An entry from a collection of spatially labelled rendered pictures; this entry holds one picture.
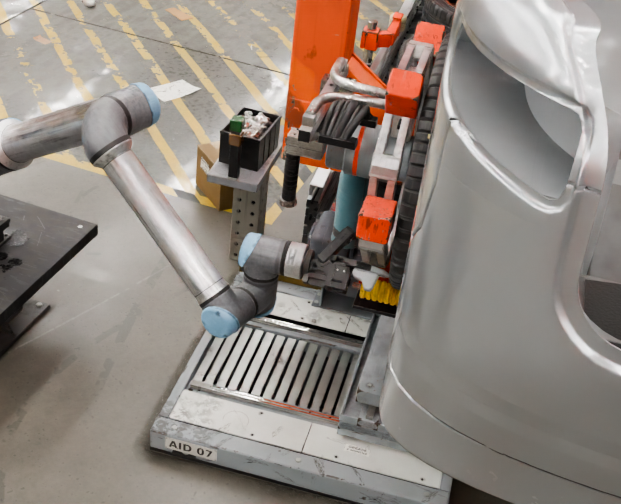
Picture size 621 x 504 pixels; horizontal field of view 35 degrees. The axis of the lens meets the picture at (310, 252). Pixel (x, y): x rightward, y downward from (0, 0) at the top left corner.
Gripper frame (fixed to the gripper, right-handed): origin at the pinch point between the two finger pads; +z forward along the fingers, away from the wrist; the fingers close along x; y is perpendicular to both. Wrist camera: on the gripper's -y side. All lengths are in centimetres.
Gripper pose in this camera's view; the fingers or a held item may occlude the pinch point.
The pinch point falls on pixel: (385, 272)
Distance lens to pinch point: 242.9
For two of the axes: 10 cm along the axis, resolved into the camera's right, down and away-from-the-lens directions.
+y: -2.5, 9.5, -1.7
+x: -1.0, -2.0, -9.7
